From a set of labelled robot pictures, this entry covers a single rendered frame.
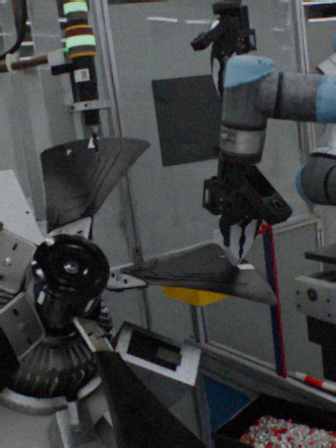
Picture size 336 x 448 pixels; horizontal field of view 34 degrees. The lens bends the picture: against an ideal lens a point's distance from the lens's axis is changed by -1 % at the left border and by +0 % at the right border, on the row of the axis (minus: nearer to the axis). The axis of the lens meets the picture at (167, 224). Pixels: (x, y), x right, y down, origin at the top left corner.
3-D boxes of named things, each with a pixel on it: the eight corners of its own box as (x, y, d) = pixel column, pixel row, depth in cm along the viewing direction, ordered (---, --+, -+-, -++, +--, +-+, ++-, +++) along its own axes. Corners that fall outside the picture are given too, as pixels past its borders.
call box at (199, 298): (163, 300, 142) (158, 261, 141) (194, 290, 148) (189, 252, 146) (200, 313, 129) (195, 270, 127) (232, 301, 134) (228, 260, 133)
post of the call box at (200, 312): (194, 341, 141) (188, 296, 139) (203, 338, 142) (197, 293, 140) (201, 344, 138) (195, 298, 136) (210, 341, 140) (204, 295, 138)
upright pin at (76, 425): (68, 428, 87) (62, 391, 86) (80, 423, 88) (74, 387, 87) (74, 433, 85) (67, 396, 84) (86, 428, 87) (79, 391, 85)
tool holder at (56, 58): (49, 115, 86) (39, 51, 84) (72, 114, 92) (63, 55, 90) (99, 107, 82) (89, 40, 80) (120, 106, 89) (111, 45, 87)
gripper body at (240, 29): (258, 53, 133) (253, 2, 131) (231, 54, 128) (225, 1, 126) (237, 58, 139) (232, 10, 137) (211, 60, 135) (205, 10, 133)
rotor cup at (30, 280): (19, 352, 84) (32, 314, 74) (5, 271, 91) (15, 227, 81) (107, 339, 90) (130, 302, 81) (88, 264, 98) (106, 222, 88)
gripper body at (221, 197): (232, 203, 103) (238, 141, 98) (264, 219, 96) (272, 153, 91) (200, 210, 99) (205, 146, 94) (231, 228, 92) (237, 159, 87)
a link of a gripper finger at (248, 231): (231, 251, 105) (235, 206, 101) (251, 264, 100) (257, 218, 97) (218, 254, 103) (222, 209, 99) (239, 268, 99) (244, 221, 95)
